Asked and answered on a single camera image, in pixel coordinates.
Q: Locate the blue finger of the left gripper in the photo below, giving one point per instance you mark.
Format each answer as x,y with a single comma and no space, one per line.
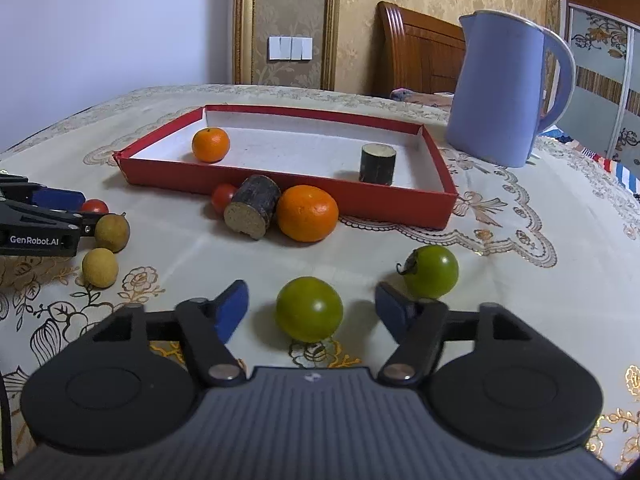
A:
21,190
23,220

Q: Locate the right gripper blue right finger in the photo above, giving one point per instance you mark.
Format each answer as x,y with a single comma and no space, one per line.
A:
417,327

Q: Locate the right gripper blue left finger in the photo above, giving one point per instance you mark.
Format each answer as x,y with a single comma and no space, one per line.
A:
206,326

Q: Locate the green tomato with stem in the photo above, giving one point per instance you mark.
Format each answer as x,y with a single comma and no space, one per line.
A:
429,272

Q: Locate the red cherry tomato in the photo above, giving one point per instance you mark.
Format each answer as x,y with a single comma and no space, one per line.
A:
95,206
222,197

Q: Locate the yellow longan fruit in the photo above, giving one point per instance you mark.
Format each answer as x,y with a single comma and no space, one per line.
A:
100,268

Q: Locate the brown longan fruit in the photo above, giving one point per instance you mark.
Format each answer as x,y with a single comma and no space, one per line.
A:
112,232

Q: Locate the orange mandarin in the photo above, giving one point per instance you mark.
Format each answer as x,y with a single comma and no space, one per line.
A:
307,214
210,145

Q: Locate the red cardboard tray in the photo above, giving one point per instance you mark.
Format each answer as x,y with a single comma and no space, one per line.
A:
295,146

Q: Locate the pink crumpled blanket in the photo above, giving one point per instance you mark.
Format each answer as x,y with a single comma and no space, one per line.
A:
439,99

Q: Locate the blue electric kettle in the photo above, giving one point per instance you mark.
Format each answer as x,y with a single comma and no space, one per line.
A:
496,112

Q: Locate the striped colourful bedding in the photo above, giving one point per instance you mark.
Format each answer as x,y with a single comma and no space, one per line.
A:
620,172

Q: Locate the wooden bed headboard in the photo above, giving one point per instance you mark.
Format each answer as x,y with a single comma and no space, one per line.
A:
418,52

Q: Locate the sliding door wardrobe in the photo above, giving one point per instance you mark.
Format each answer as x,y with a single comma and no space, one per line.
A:
604,113

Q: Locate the white wall switch panel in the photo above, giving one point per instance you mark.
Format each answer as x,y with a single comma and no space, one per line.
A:
297,49

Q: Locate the gold picture frame moulding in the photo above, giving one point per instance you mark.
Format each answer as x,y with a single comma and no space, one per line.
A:
254,21

